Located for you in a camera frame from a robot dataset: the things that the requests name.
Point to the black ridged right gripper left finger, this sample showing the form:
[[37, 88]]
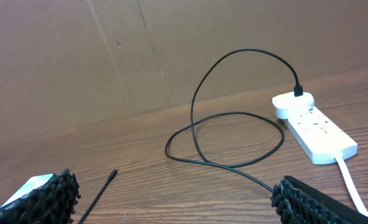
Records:
[[51, 203]]

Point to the black ridged right gripper right finger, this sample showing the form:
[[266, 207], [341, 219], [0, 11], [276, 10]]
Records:
[[298, 203]]

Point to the blue Galaxy smartphone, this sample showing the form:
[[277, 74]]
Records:
[[33, 183]]

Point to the white power strip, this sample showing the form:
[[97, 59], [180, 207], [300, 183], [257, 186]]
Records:
[[321, 139]]

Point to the white wall charger plug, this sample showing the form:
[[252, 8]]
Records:
[[288, 105]]

